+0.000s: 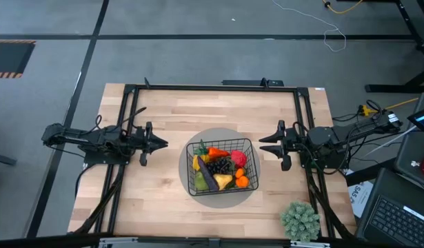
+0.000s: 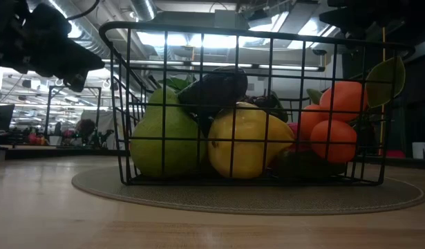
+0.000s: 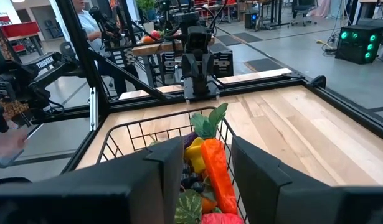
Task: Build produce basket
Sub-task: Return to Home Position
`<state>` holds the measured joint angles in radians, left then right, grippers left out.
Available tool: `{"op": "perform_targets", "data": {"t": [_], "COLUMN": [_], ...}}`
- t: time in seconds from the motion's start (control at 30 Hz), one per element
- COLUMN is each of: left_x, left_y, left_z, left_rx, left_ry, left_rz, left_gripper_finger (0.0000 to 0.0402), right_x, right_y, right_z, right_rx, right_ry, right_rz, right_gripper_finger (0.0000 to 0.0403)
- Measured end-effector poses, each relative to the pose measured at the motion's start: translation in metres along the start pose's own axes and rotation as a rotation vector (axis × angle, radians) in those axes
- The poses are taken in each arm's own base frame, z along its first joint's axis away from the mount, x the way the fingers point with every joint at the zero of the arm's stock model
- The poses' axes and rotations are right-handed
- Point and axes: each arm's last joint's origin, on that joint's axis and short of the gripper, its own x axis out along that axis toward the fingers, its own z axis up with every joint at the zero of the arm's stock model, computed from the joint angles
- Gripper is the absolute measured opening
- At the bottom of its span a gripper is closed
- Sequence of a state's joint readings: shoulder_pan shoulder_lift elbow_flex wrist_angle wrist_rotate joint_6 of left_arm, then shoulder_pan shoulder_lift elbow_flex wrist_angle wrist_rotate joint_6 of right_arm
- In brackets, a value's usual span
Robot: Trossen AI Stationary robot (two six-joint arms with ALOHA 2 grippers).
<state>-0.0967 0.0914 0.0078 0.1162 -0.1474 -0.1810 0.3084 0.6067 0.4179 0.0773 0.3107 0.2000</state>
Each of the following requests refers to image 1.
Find yellow cable with plug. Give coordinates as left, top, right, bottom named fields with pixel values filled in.
left=358, top=97, right=420, bottom=117

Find black desk legs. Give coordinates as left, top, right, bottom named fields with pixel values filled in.
left=365, top=0, right=424, bottom=94

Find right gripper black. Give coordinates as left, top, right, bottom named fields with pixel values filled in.
left=259, top=120, right=301, bottom=172

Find white floor cable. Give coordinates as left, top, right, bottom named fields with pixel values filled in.
left=272, top=0, right=347, bottom=53

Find round grey placemat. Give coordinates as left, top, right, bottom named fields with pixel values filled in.
left=179, top=127, right=263, bottom=209

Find grey closed laptop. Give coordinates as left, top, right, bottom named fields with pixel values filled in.
left=394, top=130, right=424, bottom=192

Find green artificial plant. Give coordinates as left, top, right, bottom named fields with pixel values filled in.
left=279, top=201, right=322, bottom=242

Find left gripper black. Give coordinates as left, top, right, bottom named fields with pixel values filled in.
left=139, top=121, right=169, bottom=167

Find black wire basket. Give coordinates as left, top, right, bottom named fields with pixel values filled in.
left=185, top=137, right=260, bottom=197

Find silver metal strut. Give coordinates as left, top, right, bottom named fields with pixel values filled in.
left=290, top=240, right=332, bottom=248
left=98, top=236, right=139, bottom=248

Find tablet with lit screen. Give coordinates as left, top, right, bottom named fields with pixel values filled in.
left=407, top=105, right=424, bottom=136

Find red bell pepper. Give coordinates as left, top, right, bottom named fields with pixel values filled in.
left=230, top=149, right=248, bottom=169

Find black aluminium table frame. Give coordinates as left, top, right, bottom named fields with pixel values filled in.
left=68, top=77, right=357, bottom=248

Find dark purple grape bunch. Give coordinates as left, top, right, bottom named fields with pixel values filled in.
left=206, top=156, right=235, bottom=175

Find white paper sign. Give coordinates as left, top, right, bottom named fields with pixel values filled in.
left=347, top=178, right=374, bottom=218

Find black laptop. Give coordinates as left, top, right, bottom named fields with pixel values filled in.
left=356, top=167, right=424, bottom=248

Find green pear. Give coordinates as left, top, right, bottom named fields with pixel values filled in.
left=193, top=170, right=210, bottom=192

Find grey stand foot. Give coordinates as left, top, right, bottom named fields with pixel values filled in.
left=0, top=151, right=18, bottom=167

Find yellow pear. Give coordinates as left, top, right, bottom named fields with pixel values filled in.
left=212, top=173, right=234, bottom=191

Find orange carrot with green leaves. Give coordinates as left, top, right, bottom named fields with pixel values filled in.
left=194, top=139, right=230, bottom=161

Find tangerine cluster with stem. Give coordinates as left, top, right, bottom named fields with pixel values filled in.
left=234, top=167, right=250, bottom=189

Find black mount bracket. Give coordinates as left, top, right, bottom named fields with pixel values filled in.
left=221, top=77, right=285, bottom=87

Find purple eggplant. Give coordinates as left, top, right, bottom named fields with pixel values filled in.
left=196, top=155, right=220, bottom=192

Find hazard-striped floor hatch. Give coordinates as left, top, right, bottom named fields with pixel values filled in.
left=0, top=39, right=37, bottom=79

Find yellow bell pepper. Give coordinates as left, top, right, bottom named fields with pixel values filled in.
left=192, top=154, right=211, bottom=172

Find yellow floor cable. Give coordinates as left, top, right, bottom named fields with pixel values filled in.
left=322, top=0, right=364, bottom=15

